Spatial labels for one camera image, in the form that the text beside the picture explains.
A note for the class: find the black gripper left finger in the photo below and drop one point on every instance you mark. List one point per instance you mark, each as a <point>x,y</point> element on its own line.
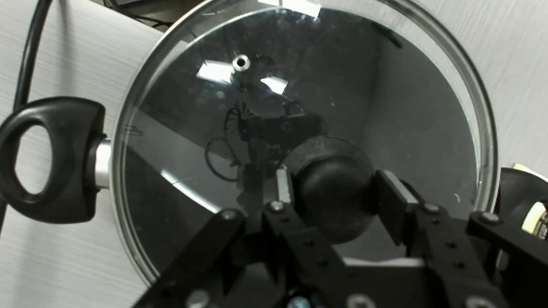
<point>297,249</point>

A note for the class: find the black cooking pot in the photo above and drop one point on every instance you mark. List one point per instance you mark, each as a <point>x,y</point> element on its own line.
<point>69,124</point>

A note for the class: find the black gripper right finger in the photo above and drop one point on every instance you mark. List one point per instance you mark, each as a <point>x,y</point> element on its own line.
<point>456,256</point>

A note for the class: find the glass lid with black knob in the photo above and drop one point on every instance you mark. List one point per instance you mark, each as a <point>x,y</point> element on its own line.
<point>400,112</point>

